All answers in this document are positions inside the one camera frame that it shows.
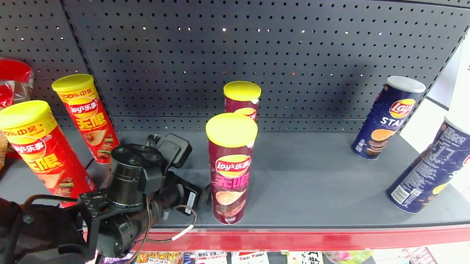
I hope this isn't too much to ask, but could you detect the purple snack pack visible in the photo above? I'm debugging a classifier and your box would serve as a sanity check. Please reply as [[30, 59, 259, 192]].
[[97, 254, 133, 264]]

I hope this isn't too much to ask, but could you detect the black cable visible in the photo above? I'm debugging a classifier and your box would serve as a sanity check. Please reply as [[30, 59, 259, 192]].
[[143, 202, 198, 246]]

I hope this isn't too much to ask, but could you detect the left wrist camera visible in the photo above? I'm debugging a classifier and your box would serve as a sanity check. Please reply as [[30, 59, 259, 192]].
[[145, 132, 193, 171]]

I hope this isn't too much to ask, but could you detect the red chip can yellow lid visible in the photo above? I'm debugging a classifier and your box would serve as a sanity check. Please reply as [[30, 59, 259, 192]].
[[0, 98, 101, 209], [48, 72, 124, 165]]

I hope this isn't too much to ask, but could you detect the green pink snack pack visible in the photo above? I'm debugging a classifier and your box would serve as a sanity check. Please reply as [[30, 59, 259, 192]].
[[323, 247, 374, 264]]

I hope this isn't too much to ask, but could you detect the blue chip can white lid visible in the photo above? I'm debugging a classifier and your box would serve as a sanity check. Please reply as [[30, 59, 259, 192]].
[[350, 74, 427, 163], [385, 110, 470, 217]]

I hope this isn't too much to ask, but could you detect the blue orange snack pack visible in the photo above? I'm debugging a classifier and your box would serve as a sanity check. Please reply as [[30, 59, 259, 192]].
[[132, 250, 186, 264]]

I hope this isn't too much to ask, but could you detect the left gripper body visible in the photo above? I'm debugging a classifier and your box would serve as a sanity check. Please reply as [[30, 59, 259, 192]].
[[161, 172, 213, 217]]

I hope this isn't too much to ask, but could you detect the maroon chip can yellow lid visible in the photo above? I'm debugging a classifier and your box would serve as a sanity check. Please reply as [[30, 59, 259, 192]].
[[222, 80, 262, 122], [200, 112, 259, 226]]

